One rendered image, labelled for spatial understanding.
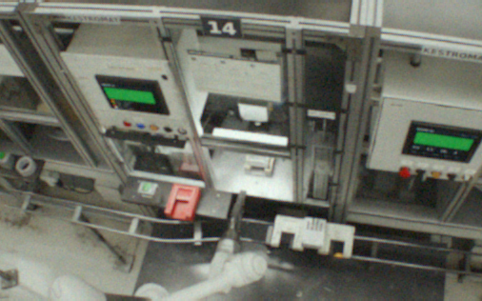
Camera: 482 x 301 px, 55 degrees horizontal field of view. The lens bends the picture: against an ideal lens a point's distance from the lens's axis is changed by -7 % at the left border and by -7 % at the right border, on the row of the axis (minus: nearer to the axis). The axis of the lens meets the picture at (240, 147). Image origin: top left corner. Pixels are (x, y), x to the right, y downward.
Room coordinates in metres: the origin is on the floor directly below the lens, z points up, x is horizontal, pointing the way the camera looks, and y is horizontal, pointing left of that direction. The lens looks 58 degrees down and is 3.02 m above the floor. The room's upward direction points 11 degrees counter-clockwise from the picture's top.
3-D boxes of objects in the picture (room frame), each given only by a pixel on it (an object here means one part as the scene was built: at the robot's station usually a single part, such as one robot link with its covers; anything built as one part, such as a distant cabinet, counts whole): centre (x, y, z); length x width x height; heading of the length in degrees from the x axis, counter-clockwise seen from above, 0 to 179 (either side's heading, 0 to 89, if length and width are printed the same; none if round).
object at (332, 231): (0.80, -0.24, 0.84); 0.36 x 0.14 x 0.10; 67
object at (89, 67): (1.30, 0.33, 1.60); 0.42 x 0.29 x 0.46; 67
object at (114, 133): (1.18, 0.38, 1.37); 0.36 x 0.04 x 0.04; 67
